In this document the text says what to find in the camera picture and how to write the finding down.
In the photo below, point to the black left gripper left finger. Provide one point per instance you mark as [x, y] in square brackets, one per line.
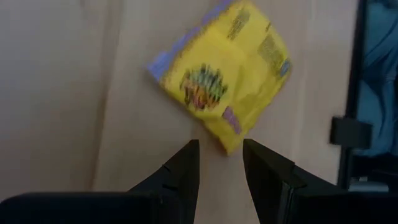
[140, 208]

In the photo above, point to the yellow sour candy pack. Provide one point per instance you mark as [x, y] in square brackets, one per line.
[224, 71]

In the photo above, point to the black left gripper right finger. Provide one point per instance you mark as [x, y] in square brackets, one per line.
[311, 208]

